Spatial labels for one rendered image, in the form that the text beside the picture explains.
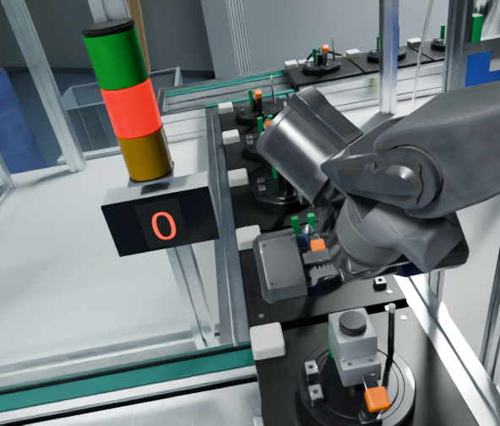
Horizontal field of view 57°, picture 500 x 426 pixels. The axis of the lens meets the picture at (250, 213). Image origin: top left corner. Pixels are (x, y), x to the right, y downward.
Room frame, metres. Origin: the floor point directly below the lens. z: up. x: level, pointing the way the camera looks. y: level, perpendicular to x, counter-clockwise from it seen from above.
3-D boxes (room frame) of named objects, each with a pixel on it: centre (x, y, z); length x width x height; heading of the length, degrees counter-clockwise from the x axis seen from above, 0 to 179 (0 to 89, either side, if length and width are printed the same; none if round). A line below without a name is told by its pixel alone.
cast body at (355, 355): (0.36, -0.09, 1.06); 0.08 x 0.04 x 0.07; 1
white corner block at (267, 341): (0.45, 0.01, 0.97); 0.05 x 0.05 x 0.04; 1
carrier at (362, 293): (0.61, -0.09, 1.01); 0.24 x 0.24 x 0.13; 1
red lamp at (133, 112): (0.47, 0.10, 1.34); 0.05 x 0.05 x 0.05
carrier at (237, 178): (0.85, -0.09, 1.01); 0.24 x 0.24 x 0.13; 1
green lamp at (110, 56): (0.47, 0.10, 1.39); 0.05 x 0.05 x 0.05
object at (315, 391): (0.33, -0.04, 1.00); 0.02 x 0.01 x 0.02; 1
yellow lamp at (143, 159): (0.47, 0.10, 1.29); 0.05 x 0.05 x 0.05
